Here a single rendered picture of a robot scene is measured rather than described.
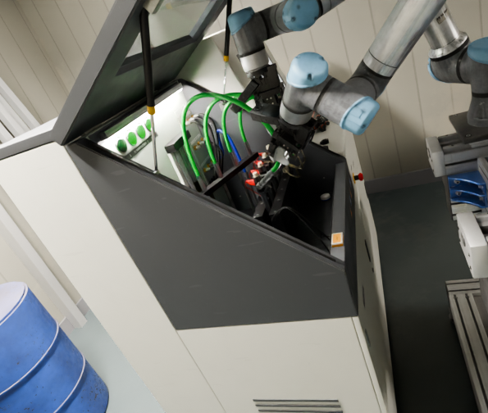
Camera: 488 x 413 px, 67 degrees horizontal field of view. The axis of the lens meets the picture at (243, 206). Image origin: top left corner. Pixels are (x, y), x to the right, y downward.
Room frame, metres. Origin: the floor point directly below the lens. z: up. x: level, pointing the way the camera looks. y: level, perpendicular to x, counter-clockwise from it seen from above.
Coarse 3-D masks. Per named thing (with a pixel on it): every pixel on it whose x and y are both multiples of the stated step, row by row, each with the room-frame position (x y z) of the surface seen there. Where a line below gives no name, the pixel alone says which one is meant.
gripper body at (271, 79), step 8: (272, 64) 1.09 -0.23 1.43; (256, 72) 1.06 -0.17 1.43; (264, 72) 1.06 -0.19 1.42; (272, 72) 1.06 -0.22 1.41; (256, 80) 1.09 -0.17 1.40; (264, 80) 1.08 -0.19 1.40; (272, 80) 1.07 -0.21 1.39; (264, 88) 1.08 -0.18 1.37; (272, 88) 1.06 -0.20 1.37; (280, 88) 1.09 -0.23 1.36; (256, 96) 1.08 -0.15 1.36; (264, 96) 1.06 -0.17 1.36; (272, 96) 1.07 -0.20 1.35; (280, 96) 1.05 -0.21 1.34; (256, 104) 1.08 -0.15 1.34; (272, 104) 1.07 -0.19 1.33
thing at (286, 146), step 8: (280, 120) 0.84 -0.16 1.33; (312, 120) 0.83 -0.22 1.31; (280, 128) 0.89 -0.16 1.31; (288, 128) 0.86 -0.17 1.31; (296, 128) 0.82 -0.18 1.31; (304, 128) 0.81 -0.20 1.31; (272, 136) 0.89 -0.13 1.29; (280, 136) 0.87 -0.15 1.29; (288, 136) 0.87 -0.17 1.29; (296, 136) 0.85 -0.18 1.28; (304, 136) 0.83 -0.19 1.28; (312, 136) 0.88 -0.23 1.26; (280, 144) 0.90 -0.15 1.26; (288, 144) 0.86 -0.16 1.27; (296, 144) 0.86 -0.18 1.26; (304, 144) 0.88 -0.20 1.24; (296, 152) 0.87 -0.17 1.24
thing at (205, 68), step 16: (224, 32) 1.67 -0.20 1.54; (208, 48) 1.53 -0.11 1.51; (192, 64) 1.57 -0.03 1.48; (208, 64) 1.54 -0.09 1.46; (224, 64) 1.51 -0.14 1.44; (240, 64) 1.62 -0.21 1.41; (192, 80) 1.58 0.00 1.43; (208, 80) 1.55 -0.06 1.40; (240, 80) 1.51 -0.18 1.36; (352, 144) 1.80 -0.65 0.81; (352, 160) 1.60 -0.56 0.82; (352, 176) 1.42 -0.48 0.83; (368, 208) 1.83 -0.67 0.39; (368, 224) 1.60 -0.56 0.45; (368, 240) 1.41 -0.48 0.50; (384, 304) 1.40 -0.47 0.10
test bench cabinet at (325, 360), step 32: (320, 320) 0.78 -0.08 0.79; (352, 320) 0.74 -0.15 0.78; (192, 352) 0.97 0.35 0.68; (224, 352) 0.92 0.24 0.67; (256, 352) 0.87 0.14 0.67; (288, 352) 0.83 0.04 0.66; (320, 352) 0.79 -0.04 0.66; (352, 352) 0.75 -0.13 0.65; (224, 384) 0.95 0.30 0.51; (256, 384) 0.90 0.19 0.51; (288, 384) 0.85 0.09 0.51; (320, 384) 0.81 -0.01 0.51; (352, 384) 0.77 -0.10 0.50
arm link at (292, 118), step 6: (282, 102) 0.81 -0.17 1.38; (282, 108) 0.82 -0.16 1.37; (282, 114) 0.82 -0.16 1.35; (288, 114) 0.80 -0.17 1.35; (294, 114) 0.79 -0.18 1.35; (306, 114) 0.79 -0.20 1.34; (288, 120) 0.81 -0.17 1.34; (294, 120) 0.80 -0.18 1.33; (300, 120) 0.80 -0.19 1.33; (306, 120) 0.81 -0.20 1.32
